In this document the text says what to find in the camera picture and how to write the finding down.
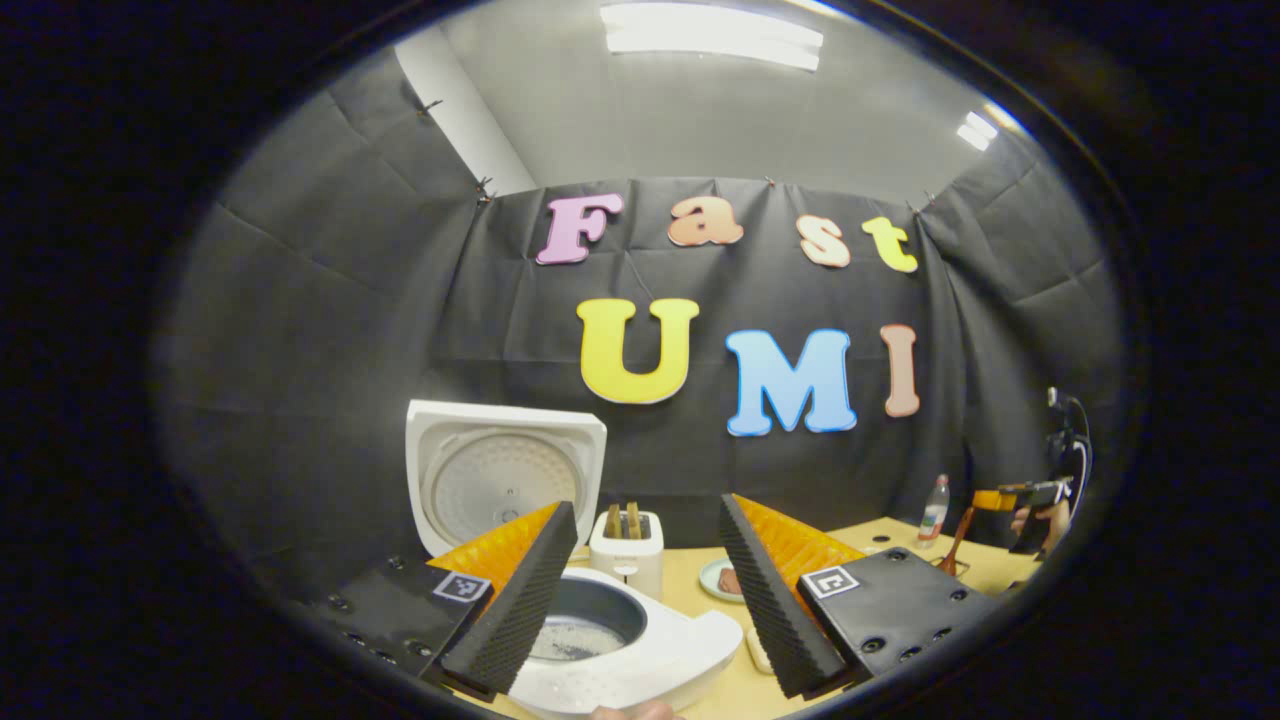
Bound ceiling light panel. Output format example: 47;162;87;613
600;2;824;71

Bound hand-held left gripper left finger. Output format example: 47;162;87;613
300;500;579;703

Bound white toaster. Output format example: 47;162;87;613
590;510;664;602

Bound brown wooden spoon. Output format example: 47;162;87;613
940;507;977;577

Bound pale green plate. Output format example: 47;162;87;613
698;557;747;604

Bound small ceiling light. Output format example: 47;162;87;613
955;110;1001;152

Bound clear plastic water bottle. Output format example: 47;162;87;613
918;474;951;549

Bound black backdrop cloth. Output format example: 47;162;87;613
155;45;1131;601

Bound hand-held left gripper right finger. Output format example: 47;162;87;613
718;492;1001;703

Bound white rice cooker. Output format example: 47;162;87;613
405;400;744;719

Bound white rice grains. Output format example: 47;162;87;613
530;620;603;663

